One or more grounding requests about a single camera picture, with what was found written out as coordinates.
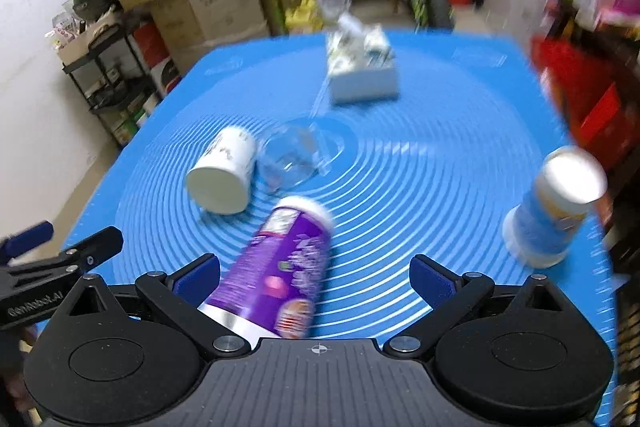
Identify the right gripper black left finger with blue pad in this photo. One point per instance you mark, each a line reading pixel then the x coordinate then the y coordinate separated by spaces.
pixel 174 299

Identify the white paper cup lying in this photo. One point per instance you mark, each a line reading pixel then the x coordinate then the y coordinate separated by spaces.
pixel 220 180

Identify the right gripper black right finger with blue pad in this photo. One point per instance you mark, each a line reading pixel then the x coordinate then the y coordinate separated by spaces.
pixel 452 299

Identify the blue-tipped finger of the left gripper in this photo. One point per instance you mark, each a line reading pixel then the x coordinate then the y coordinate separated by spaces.
pixel 22 242

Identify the clear plastic cup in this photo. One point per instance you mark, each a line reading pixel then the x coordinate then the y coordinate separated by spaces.
pixel 287 156

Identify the black metal shelf rack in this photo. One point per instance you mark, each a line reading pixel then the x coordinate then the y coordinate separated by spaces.
pixel 107 68

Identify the blue silicone baking mat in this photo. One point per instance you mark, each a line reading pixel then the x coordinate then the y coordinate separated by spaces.
pixel 433 172

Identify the lower cardboard box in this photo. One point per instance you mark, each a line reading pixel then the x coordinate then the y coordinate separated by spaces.
pixel 192 28

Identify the white tissue box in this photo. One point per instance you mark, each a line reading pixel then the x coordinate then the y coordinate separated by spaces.
pixel 360 63

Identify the red gift bag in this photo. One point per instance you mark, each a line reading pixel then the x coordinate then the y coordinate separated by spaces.
pixel 583 87

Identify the purple milk tea cup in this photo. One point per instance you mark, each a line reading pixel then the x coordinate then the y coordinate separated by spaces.
pixel 270 291

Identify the blue yellow paper cup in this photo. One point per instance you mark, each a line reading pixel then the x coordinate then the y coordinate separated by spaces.
pixel 538 231

